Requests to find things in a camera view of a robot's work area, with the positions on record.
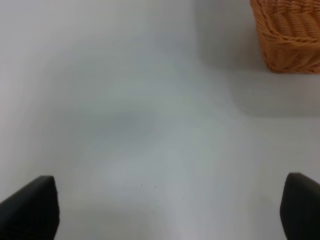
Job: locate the orange wicker basket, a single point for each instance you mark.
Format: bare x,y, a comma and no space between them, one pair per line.
289,34

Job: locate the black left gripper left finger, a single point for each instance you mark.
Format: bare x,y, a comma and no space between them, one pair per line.
31,213

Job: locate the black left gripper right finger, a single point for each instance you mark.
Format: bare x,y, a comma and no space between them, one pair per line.
300,207

